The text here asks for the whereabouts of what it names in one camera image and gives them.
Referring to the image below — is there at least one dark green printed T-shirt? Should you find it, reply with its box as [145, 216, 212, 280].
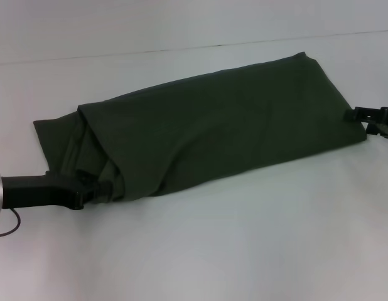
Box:
[33, 52, 368, 201]

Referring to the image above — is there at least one dark left gripper cable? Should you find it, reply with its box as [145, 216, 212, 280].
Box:
[0, 208, 22, 238]

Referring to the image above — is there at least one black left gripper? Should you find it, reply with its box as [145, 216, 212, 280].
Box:
[1, 169, 115, 211]

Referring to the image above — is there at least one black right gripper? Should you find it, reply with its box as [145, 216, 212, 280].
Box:
[343, 106, 388, 140]

